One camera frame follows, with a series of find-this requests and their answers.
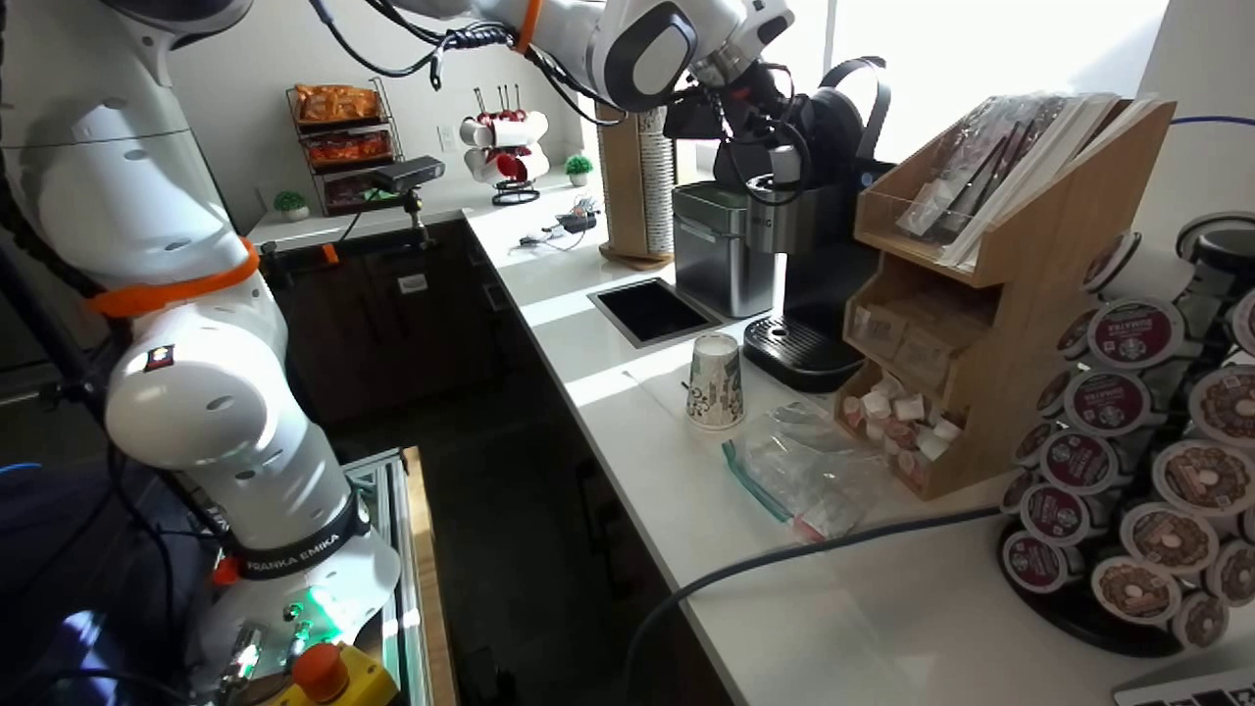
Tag thin blue cable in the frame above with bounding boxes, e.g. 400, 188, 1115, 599
1167, 110, 1255, 135

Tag stack of paper cups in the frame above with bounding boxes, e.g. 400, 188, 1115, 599
593, 110, 680, 267

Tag thick black cable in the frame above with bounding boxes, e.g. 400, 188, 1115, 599
621, 504, 1014, 706

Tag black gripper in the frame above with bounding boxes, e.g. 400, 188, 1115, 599
710, 56, 812, 188

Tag silver laptop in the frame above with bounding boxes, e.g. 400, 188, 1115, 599
1111, 650, 1255, 706

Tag black coffee pod carousel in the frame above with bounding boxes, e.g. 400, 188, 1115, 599
993, 212, 1255, 660

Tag wooden condiment organizer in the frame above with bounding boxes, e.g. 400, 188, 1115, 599
836, 92, 1179, 504

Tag tea packets in organizer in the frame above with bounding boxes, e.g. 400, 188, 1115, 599
893, 92, 1129, 267

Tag black and steel coffee machine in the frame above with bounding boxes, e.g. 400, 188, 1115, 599
740, 53, 897, 394

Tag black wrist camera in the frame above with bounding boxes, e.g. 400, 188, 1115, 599
663, 87, 725, 143

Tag yellow red emergency stop button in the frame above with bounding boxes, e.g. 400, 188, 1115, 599
266, 640, 400, 706

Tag small glass cup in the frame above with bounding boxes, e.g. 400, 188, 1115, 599
680, 329, 748, 428

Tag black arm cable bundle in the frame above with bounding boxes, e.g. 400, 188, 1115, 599
306, 0, 621, 103

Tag bright window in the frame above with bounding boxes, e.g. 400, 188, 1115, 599
819, 0, 1172, 135

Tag black square tray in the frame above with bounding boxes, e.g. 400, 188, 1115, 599
583, 273, 721, 351

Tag clear plastic bag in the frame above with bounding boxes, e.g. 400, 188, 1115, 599
719, 401, 907, 542

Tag rack of white red mugs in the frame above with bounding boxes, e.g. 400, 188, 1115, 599
459, 82, 555, 188

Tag wood edged glass table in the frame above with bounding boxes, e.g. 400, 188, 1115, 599
340, 443, 463, 706

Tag black camera on stand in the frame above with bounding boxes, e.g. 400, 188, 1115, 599
387, 154, 451, 257

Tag snack shelf with orange packs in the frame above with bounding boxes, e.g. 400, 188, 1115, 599
285, 80, 404, 218

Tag white creamer packets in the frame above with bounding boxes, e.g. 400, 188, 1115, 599
838, 376, 966, 470

